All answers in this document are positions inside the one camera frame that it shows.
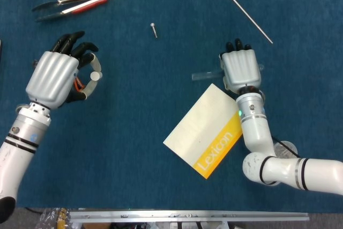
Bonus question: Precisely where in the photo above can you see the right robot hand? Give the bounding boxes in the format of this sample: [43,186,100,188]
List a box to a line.
[219,38,265,93]

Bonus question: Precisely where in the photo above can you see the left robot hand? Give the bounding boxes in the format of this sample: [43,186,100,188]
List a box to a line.
[25,31,103,111]

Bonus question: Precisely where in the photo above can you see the clear glass test tube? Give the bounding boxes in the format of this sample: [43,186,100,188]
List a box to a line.
[191,64,265,82]

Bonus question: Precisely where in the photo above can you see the grey knit work glove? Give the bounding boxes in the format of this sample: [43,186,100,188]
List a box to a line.
[32,59,87,92]

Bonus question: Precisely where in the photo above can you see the thin metal rod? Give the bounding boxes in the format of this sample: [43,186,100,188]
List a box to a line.
[230,0,274,45]

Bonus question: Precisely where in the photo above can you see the white and yellow Lexicon book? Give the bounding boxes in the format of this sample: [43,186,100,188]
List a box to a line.
[162,83,244,180]

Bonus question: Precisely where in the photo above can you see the clear round container of clips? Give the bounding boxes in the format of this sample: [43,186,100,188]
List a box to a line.
[273,140,299,160]

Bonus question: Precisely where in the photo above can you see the blue felt table cover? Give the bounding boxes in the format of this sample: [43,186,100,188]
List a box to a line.
[0,0,343,213]

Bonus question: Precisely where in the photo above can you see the crumpled clear plastic wrap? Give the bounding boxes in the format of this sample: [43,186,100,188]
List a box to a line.
[34,207,72,229]

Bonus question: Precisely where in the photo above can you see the red-handled metal tongs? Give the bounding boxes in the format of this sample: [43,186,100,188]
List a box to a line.
[31,0,115,23]

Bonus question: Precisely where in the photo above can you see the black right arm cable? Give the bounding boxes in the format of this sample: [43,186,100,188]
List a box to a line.
[272,136,300,158]

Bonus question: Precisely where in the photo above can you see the aluminium frame rail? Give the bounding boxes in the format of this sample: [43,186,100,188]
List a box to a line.
[69,209,310,223]

